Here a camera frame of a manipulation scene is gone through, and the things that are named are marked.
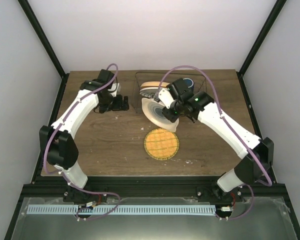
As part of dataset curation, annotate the white blue striped plate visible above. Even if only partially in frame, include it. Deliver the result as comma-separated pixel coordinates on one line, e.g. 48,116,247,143
139,88,158,99

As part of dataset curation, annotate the yellow patterned plate underneath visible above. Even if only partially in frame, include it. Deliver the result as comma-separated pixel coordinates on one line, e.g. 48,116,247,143
143,128,180,161

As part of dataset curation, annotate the blue enamel mug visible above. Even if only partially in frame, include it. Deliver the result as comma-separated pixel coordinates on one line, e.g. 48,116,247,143
183,77,195,91

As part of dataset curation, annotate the dark wire dish rack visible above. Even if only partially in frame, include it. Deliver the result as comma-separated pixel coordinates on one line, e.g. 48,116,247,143
129,70,213,114

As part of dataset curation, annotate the orange plastic plate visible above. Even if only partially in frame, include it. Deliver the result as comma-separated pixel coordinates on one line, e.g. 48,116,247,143
140,81,169,89

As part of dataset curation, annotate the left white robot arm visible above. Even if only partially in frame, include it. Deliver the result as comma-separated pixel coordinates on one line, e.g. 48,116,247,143
39,68,124,202

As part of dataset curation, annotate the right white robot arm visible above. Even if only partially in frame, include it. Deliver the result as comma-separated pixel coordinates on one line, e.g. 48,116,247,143
157,78,274,202

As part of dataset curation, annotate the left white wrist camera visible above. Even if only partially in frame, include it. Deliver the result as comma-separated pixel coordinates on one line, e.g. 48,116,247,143
108,83,121,97

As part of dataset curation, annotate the black aluminium frame rail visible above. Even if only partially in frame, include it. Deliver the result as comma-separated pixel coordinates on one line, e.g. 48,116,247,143
22,176,288,201

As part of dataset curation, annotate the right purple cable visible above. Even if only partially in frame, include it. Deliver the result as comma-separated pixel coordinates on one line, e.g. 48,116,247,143
157,65,273,222

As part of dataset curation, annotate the light blue slotted cable duct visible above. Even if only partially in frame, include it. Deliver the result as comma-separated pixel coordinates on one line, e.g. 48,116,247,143
26,204,216,216

